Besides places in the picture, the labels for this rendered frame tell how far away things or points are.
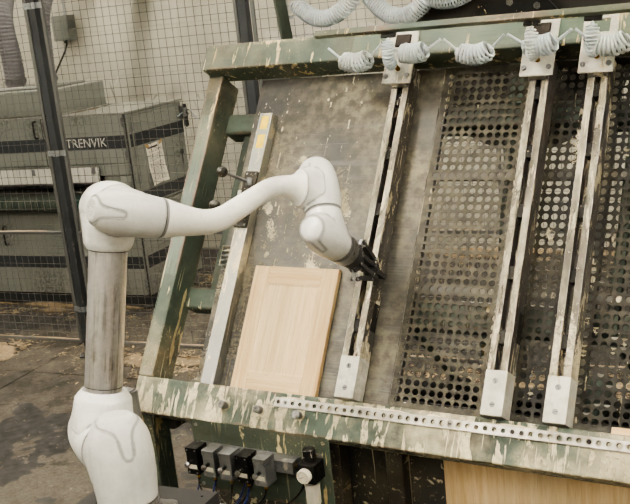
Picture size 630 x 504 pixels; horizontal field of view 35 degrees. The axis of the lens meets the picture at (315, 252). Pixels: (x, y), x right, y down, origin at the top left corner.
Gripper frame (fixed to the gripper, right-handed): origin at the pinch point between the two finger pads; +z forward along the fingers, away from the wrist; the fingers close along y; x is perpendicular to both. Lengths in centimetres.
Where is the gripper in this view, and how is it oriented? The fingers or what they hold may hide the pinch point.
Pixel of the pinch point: (377, 273)
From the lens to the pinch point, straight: 298.0
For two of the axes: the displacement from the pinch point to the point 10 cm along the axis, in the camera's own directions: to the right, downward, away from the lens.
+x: -8.6, -0.3, 5.1
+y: 1.9, -9.5, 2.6
